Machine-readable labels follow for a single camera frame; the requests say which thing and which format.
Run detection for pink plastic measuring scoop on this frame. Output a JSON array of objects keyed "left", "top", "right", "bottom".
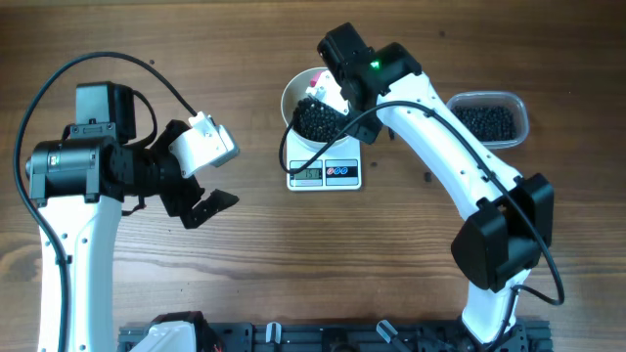
[{"left": 310, "top": 70, "right": 327, "bottom": 87}]

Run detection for black beans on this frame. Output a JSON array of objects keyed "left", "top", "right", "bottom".
[{"left": 293, "top": 99, "right": 517, "bottom": 143}]

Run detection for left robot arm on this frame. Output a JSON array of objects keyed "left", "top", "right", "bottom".
[{"left": 26, "top": 81, "right": 240, "bottom": 351}]

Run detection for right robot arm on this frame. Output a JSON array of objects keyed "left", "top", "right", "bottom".
[{"left": 317, "top": 22, "right": 564, "bottom": 351}]

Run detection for white bowl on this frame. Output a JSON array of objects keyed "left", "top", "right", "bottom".
[{"left": 281, "top": 67, "right": 339, "bottom": 154}]

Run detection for white digital kitchen scale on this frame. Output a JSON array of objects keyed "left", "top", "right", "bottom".
[{"left": 286, "top": 131, "right": 362, "bottom": 192}]

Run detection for clear plastic food container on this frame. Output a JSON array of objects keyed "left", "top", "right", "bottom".
[{"left": 446, "top": 91, "right": 530, "bottom": 150}]

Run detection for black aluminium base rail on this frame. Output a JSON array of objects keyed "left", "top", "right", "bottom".
[{"left": 116, "top": 320, "right": 554, "bottom": 352}]

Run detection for left black camera cable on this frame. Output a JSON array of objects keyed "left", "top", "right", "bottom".
[{"left": 13, "top": 51, "right": 199, "bottom": 352}]

